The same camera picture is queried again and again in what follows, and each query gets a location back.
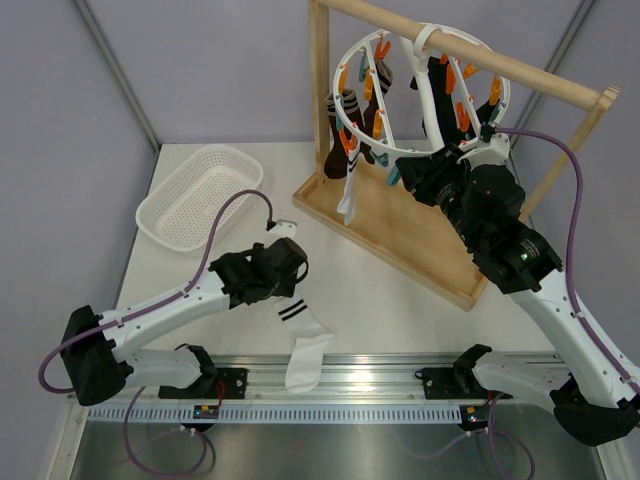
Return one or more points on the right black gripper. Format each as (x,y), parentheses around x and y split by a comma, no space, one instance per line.
(422,175)

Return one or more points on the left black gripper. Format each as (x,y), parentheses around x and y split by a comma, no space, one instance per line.
(286,287)

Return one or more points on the black sock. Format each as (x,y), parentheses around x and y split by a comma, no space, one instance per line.
(439,70)
(486,112)

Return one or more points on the brown sock with stripes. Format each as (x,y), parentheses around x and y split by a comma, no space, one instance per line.
(335,164)

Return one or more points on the white round clip hanger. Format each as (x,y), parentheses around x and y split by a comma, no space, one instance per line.
(357,71)

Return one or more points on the dark brown small sock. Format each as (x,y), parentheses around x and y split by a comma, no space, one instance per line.
(385,78)

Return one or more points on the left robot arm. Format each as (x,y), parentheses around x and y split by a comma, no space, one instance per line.
(106,353)

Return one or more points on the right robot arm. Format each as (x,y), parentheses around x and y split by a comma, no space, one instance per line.
(594,401)

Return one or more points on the white perforated plastic basket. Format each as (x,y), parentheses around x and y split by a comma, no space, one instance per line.
(179,213)

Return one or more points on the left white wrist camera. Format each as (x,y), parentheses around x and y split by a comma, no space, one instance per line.
(281,229)

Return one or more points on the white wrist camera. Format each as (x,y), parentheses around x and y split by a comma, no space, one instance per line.
(491,148)
(281,229)

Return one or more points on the wooden hanger rack frame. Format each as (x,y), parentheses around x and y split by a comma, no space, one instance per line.
(417,240)

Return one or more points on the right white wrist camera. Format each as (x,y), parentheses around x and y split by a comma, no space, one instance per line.
(491,148)

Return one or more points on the white slotted cable duct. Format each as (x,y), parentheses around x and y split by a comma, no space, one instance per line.
(278,413)

